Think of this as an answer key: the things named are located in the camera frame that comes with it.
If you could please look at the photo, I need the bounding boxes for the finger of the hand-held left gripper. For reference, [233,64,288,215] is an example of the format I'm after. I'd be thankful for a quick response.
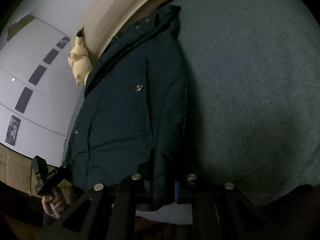
[58,162,73,178]

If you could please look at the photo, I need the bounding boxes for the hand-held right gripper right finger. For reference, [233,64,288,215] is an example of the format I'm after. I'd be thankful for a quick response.
[174,174,285,240]

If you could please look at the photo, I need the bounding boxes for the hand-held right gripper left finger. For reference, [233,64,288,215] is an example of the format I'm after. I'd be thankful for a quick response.
[42,150,153,240]

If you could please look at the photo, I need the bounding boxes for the dark navy hooded jacket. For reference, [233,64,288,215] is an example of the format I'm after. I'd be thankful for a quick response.
[61,4,189,212]

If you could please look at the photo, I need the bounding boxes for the person's left hand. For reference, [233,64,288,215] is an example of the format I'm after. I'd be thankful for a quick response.
[41,187,67,218]

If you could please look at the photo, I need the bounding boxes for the brown cardboard box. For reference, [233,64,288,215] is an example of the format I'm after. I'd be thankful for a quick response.
[0,145,63,198]

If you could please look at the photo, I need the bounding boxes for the white wardrobe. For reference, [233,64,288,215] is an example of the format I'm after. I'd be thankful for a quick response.
[0,15,84,167]

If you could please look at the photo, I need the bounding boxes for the floral dark wardrobe panel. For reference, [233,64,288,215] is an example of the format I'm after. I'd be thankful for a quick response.
[5,115,21,146]
[55,36,71,49]

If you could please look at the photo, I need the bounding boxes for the plain dark wardrobe panel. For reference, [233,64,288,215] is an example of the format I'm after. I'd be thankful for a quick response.
[14,87,33,113]
[28,64,47,85]
[42,48,60,65]

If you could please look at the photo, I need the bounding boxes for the yellow plush toy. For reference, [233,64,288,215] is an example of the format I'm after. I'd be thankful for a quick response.
[67,26,93,86]

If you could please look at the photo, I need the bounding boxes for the flat cardboard piece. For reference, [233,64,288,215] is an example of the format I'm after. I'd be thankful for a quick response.
[5,14,37,42]

